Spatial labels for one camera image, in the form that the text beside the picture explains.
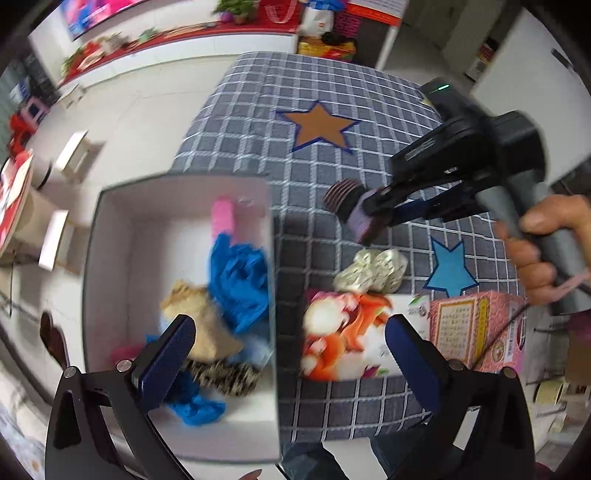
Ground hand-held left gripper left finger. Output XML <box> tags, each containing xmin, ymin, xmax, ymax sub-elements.
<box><xmin>44</xmin><ymin>314</ymin><xmax>199</xmax><ymax>480</ymax></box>

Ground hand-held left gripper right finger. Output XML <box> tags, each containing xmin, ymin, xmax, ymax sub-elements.
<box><xmin>384</xmin><ymin>314</ymin><xmax>539</xmax><ymax>480</ymax></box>

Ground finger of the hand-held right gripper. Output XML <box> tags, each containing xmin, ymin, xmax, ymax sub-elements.
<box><xmin>366</xmin><ymin>179</ymin><xmax>463</xmax><ymax>216</ymax></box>
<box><xmin>392</xmin><ymin>188</ymin><xmax>486</xmax><ymax>228</ymax></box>

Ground pink and black scrubbing pad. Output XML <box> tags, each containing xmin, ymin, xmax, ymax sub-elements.
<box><xmin>353</xmin><ymin>189</ymin><xmax>393</xmax><ymax>245</ymax></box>

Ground pink foam sponge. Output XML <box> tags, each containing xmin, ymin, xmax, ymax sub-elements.
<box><xmin>111</xmin><ymin>344</ymin><xmax>148</xmax><ymax>363</ymax></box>
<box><xmin>210</xmin><ymin>197</ymin><xmax>236</xmax><ymax>243</ymax></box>

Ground beige cloth mitten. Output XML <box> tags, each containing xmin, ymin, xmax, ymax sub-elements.
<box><xmin>159</xmin><ymin>282</ymin><xmax>245</xmax><ymax>363</ymax></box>

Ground leopard print scrunchie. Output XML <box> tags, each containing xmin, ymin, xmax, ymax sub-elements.
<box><xmin>185</xmin><ymin>359</ymin><xmax>262</xmax><ymax>397</ymax></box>

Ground white storage box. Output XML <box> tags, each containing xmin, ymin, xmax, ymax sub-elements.
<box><xmin>82</xmin><ymin>172</ymin><xmax>281</xmax><ymax>462</ymax></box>

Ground blue plastic shoe cover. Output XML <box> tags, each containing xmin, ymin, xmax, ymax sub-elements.
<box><xmin>209</xmin><ymin>233</ymin><xmax>271</xmax><ymax>335</ymax></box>

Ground person's right hand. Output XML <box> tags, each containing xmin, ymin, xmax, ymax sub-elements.
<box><xmin>498</xmin><ymin>194</ymin><xmax>591</xmax><ymax>306</ymax></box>

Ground purple brown striped item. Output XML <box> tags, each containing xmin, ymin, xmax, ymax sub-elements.
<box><xmin>324</xmin><ymin>179</ymin><xmax>365</xmax><ymax>224</ymax></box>

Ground blue fluffy cloth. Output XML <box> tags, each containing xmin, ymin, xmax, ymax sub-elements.
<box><xmin>147</xmin><ymin>335</ymin><xmax>227</xmax><ymax>428</ymax></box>

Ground floral tissue pack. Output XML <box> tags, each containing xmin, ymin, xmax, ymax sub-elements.
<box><xmin>301</xmin><ymin>288</ymin><xmax>432</xmax><ymax>381</ymax></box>

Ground pink patterned carton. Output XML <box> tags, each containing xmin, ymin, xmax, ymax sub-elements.
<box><xmin>427</xmin><ymin>291</ymin><xmax>527</xmax><ymax>374</ymax></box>

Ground light blue fluffy scrunchie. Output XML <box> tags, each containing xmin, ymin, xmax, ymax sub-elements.
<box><xmin>240</xmin><ymin>332</ymin><xmax>273</xmax><ymax>370</ymax></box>

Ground white cabinet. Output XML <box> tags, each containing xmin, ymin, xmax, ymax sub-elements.
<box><xmin>462</xmin><ymin>9</ymin><xmax>578</xmax><ymax>97</ymax></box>

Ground dark brown slipper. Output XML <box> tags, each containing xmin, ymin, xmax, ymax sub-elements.
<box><xmin>39</xmin><ymin>311</ymin><xmax>70</xmax><ymax>370</ymax></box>

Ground beige tape roll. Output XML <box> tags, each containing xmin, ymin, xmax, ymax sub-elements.
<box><xmin>526</xmin><ymin>376</ymin><xmax>571</xmax><ymax>407</ymax></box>

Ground person's blue jeans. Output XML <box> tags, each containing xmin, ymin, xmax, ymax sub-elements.
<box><xmin>281</xmin><ymin>434</ymin><xmax>402</xmax><ymax>480</ymax></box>

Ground grey checked star bedsheet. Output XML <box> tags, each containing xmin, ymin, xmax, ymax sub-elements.
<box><xmin>171</xmin><ymin>51</ymin><xmax>532</xmax><ymax>444</ymax></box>

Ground white wooden stool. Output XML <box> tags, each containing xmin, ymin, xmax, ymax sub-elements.
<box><xmin>38</xmin><ymin>210</ymin><xmax>70</xmax><ymax>273</ymax></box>
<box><xmin>54</xmin><ymin>130</ymin><xmax>90</xmax><ymax>183</ymax></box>

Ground yellow and red carton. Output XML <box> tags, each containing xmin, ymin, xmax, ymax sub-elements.
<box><xmin>298</xmin><ymin>34</ymin><xmax>358</xmax><ymax>63</ymax></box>

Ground red paper bag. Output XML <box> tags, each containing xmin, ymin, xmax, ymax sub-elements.
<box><xmin>261</xmin><ymin>0</ymin><xmax>301</xmax><ymax>33</ymax></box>

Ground round red table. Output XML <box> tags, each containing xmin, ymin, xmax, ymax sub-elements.
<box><xmin>0</xmin><ymin>150</ymin><xmax>35</xmax><ymax>259</ymax></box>

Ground green potted plant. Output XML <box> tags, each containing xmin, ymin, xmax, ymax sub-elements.
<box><xmin>215</xmin><ymin>0</ymin><xmax>259</xmax><ymax>24</ymax></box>

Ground red topped white counter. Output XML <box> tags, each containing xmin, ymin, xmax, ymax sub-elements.
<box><xmin>58</xmin><ymin>18</ymin><xmax>305</xmax><ymax>88</ymax></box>

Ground red plastic stool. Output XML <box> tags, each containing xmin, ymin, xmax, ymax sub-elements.
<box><xmin>9</xmin><ymin>113</ymin><xmax>38</xmax><ymax>153</ymax></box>

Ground pink plastic stool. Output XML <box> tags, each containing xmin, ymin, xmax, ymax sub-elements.
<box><xmin>23</xmin><ymin>97</ymin><xmax>49</xmax><ymax>123</ymax></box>

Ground red flower bouquet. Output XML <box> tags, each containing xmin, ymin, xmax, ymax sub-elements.
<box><xmin>62</xmin><ymin>41</ymin><xmax>105</xmax><ymax>70</ymax></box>

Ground television screen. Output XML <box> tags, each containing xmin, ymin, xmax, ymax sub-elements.
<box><xmin>62</xmin><ymin>0</ymin><xmax>148</xmax><ymax>42</ymax></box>

